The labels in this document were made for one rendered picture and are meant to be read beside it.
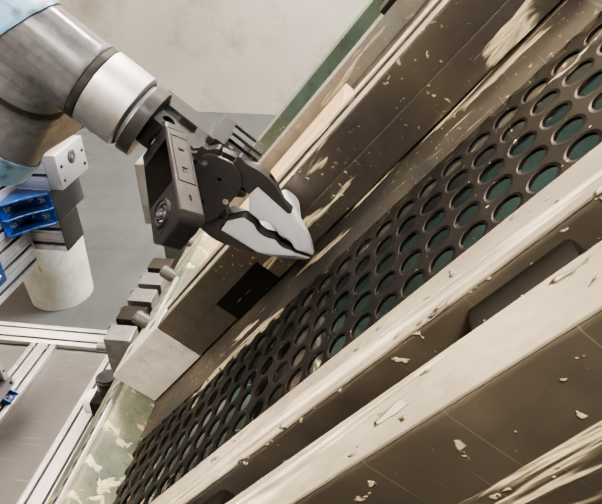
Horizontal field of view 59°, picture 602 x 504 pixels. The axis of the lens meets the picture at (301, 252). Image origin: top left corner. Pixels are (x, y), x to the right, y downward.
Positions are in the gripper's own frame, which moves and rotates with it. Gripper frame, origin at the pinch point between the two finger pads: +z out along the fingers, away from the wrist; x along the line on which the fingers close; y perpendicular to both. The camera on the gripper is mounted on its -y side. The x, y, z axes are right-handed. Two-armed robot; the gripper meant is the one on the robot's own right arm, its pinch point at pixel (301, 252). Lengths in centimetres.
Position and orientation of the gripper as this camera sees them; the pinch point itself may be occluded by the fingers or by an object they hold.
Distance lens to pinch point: 53.1
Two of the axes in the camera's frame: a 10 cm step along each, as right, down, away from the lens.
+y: 1.2, -5.4, 8.3
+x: -6.2, 6.2, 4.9
